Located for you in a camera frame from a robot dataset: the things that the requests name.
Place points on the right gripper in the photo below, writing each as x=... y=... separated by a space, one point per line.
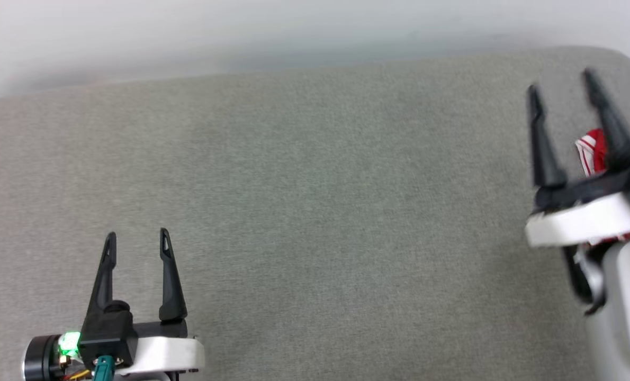
x=585 y=217

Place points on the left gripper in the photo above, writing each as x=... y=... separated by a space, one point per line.
x=167 y=352

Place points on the red printed jersey garment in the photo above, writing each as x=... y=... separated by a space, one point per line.
x=592 y=151

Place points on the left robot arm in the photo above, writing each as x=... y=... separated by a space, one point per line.
x=42 y=357

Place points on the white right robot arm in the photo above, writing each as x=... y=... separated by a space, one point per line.
x=627 y=312

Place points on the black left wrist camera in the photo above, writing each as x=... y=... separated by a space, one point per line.
x=108 y=336

